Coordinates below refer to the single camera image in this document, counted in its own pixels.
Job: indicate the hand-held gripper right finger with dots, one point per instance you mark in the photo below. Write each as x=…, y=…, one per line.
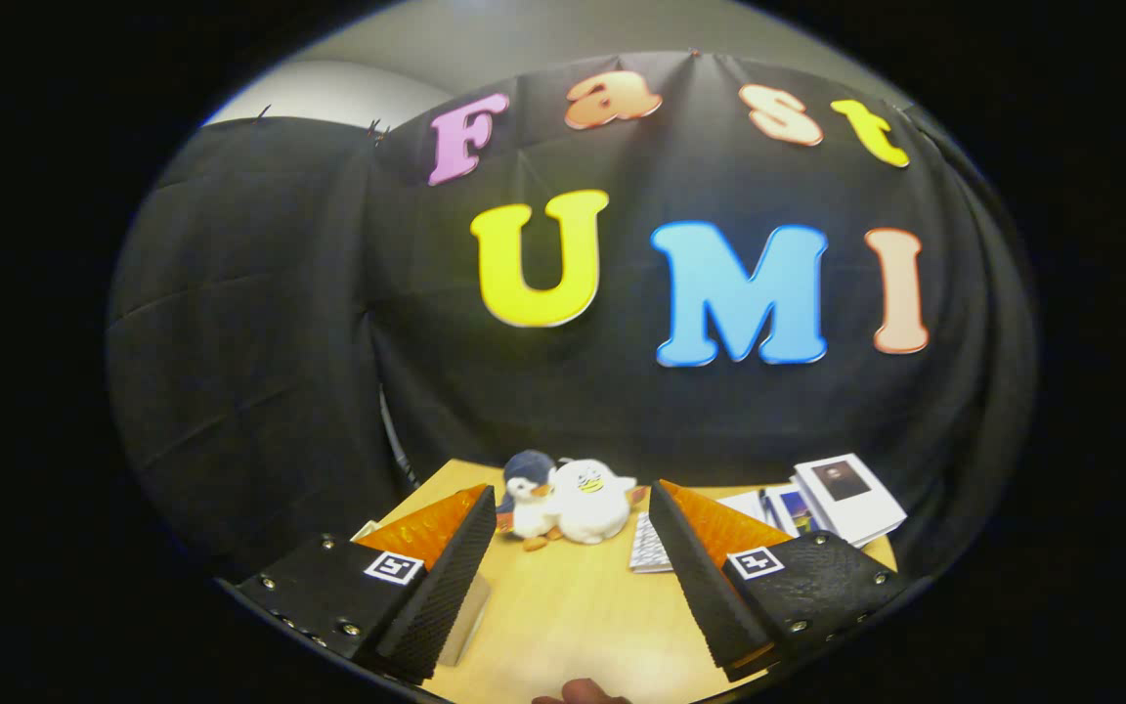
x=700, y=577

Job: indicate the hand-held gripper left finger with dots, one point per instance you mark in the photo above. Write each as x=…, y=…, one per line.
x=441, y=596

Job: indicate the cream fabric storage box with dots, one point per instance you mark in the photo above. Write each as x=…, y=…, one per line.
x=470, y=616

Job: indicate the grey patterned cover book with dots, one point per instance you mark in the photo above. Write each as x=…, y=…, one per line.
x=649, y=548

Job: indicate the white paperback book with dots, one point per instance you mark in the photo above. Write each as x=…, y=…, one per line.
x=744, y=504

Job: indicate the white book blue picture cover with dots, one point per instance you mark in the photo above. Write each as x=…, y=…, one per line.
x=793, y=508

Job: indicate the grey penguin plush toy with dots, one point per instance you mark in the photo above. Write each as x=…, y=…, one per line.
x=529, y=508

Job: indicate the white duck plush toy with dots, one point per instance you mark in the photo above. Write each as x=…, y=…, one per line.
x=592, y=504

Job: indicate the white book dark photo cover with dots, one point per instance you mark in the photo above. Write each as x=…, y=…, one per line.
x=851, y=499

